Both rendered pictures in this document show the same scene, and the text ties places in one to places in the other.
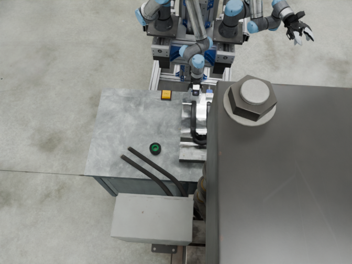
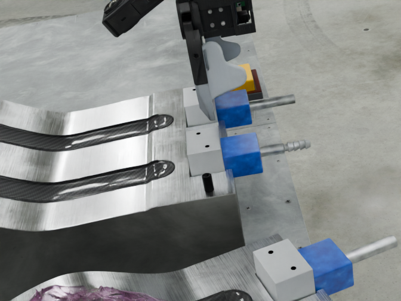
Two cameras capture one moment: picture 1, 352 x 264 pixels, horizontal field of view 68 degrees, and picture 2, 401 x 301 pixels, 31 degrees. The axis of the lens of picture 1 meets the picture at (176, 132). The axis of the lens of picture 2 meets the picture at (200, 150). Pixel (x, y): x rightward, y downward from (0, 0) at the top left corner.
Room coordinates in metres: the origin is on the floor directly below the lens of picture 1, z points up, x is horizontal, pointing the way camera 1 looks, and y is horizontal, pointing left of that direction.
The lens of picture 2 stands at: (1.05, -0.91, 1.31)
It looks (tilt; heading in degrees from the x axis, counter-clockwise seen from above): 31 degrees down; 91
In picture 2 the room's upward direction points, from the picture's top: 11 degrees counter-clockwise
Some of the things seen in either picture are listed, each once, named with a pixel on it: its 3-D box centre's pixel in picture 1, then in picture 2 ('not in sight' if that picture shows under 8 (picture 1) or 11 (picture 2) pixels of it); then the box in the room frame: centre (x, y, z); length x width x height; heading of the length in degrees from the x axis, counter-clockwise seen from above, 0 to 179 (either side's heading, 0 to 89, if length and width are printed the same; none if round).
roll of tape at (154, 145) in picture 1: (155, 148); not in sight; (0.67, 0.14, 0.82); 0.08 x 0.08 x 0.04
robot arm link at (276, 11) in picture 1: (281, 7); not in sight; (1.35, -0.61, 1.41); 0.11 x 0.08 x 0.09; 18
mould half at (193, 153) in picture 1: (199, 125); (20, 181); (0.83, -0.16, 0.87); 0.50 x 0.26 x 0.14; 178
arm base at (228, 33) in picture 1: (229, 25); not in sight; (1.55, -0.38, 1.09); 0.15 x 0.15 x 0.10
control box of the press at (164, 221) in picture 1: (161, 232); not in sight; (0.13, 0.08, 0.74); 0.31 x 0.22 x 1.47; 88
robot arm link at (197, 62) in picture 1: (197, 64); not in sight; (1.08, -0.13, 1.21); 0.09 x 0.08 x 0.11; 38
